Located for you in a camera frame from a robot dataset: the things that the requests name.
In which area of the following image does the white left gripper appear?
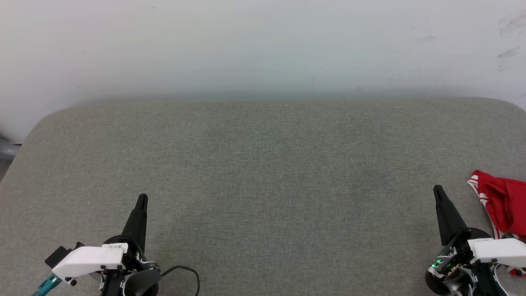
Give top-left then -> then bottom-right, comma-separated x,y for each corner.
52,194 -> 159,284

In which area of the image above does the teal left camera connector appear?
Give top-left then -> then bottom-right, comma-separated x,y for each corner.
32,273 -> 62,296

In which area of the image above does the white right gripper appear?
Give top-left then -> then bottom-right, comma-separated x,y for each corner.
429,185 -> 526,275

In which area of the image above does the grey rounded object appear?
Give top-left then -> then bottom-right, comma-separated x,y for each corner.
0,135 -> 22,162

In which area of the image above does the grey fabric sofa cushion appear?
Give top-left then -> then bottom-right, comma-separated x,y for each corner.
0,97 -> 526,296

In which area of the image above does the red and white basketball jersey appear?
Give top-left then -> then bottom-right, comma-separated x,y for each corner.
467,169 -> 526,277

